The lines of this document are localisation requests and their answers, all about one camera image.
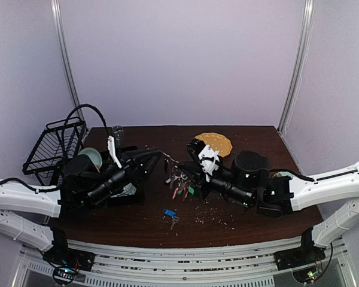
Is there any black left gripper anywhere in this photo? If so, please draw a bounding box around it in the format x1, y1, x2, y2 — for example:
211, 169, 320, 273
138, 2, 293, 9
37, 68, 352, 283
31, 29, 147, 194
86, 147, 162, 205

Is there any red tag key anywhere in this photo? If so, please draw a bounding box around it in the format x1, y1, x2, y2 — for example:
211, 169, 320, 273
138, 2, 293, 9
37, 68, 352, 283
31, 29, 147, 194
172, 180, 188, 200

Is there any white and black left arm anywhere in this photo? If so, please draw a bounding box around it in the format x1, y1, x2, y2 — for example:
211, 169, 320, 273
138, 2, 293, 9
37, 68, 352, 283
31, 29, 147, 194
0, 135, 162, 265

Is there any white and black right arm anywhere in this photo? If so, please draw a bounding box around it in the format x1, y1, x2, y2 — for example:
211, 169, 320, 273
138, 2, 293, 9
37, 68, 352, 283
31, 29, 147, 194
177, 139, 359, 264

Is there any patterned plate in stand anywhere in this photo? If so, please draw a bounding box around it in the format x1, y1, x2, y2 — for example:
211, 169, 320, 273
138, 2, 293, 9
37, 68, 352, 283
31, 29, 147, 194
112, 184, 137, 198

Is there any black tag key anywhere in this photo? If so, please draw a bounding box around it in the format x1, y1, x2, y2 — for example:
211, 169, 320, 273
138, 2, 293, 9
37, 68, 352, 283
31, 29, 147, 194
164, 167, 175, 185

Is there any yellow polka dot plate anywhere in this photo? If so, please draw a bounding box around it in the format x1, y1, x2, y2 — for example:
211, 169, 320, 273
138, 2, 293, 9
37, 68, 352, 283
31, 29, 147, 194
194, 132, 233, 158

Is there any blue tag key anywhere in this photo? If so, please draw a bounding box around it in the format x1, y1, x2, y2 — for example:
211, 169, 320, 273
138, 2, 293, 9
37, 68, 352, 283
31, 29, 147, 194
163, 209, 180, 230

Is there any teal floral plate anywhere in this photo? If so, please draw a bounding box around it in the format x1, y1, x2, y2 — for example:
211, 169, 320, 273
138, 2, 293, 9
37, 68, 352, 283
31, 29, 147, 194
270, 171, 292, 178

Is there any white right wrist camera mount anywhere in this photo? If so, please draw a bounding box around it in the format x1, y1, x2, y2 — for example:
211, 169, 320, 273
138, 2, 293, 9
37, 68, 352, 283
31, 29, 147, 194
197, 145, 220, 182

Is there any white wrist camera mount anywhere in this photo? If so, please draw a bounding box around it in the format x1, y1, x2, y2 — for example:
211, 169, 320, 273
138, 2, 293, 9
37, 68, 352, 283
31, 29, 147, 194
197, 145, 220, 182
107, 135, 122, 169

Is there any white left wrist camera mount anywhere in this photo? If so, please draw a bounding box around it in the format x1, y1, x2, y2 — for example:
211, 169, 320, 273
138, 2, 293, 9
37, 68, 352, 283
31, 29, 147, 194
107, 135, 122, 169

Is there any black wire dish rack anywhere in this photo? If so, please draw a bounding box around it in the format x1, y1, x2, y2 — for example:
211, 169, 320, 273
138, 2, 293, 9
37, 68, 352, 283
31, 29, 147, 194
22, 117, 87, 185

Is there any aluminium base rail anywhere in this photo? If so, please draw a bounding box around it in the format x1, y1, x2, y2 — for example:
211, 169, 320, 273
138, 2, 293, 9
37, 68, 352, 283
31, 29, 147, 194
17, 236, 348, 287

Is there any left aluminium corner post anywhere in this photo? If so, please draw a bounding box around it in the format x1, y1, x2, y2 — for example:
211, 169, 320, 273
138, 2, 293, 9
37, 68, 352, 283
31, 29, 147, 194
50, 0, 80, 108

